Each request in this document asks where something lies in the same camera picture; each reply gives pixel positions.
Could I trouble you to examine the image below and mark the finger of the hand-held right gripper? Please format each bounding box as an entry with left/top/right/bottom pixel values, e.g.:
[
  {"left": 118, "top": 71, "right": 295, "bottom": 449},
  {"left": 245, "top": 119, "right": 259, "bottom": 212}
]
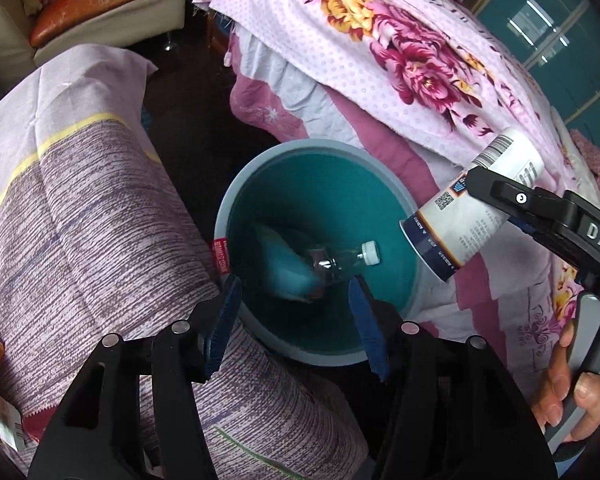
[{"left": 465, "top": 165, "right": 568, "bottom": 233}]

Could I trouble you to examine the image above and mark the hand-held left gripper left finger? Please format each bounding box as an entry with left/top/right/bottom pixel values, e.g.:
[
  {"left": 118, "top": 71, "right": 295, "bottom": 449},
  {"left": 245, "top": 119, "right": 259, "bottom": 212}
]
[{"left": 27, "top": 275, "right": 243, "bottom": 480}]

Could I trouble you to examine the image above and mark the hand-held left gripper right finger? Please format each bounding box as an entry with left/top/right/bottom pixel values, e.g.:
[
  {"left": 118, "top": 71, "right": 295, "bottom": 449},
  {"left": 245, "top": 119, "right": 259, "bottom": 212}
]
[{"left": 347, "top": 275, "right": 558, "bottom": 480}]

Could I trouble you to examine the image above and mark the clear plastic bottle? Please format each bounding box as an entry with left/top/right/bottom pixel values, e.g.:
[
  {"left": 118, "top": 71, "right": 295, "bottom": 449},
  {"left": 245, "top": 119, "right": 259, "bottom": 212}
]
[{"left": 305, "top": 241, "right": 382, "bottom": 301}]

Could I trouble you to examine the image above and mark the grey teal trash bin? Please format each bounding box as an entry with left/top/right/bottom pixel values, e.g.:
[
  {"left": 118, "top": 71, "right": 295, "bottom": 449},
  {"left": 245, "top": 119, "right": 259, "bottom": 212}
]
[{"left": 214, "top": 139, "right": 421, "bottom": 367}]

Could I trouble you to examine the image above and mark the person's right hand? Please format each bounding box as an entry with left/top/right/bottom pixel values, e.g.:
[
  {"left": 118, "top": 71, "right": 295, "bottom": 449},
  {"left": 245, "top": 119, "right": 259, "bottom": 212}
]
[{"left": 532, "top": 320, "right": 600, "bottom": 436}]

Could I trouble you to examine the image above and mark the blue plastic wrapper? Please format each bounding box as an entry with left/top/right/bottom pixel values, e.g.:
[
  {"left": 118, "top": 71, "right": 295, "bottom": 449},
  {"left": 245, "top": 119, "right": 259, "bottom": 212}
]
[{"left": 252, "top": 222, "right": 321, "bottom": 303}]

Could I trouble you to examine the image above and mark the teal glass cabinet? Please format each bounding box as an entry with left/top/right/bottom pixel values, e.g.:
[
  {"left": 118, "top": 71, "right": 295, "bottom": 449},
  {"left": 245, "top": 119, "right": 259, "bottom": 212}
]
[{"left": 472, "top": 0, "right": 600, "bottom": 141}]

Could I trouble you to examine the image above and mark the purple striped cloth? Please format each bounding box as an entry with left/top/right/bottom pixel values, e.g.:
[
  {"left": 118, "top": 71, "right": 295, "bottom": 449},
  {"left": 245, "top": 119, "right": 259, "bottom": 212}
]
[{"left": 0, "top": 44, "right": 368, "bottom": 480}]

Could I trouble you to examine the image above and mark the pink white bed sheet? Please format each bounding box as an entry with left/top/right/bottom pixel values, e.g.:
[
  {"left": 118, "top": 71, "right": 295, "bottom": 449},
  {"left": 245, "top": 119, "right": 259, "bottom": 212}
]
[{"left": 227, "top": 25, "right": 588, "bottom": 401}]

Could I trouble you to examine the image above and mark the pink floral blanket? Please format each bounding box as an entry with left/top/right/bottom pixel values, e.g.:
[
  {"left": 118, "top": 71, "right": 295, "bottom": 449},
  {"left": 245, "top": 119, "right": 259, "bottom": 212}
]
[{"left": 192, "top": 0, "right": 600, "bottom": 311}]

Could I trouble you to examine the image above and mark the orange seat cushion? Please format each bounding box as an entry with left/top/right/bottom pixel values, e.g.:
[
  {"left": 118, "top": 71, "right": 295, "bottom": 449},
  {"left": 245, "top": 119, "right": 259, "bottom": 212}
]
[{"left": 30, "top": 0, "right": 188, "bottom": 47}]

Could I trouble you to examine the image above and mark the cream leather sofa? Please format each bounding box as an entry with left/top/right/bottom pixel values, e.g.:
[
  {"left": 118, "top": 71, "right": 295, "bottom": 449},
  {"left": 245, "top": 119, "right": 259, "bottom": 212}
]
[{"left": 0, "top": 0, "right": 188, "bottom": 88}]

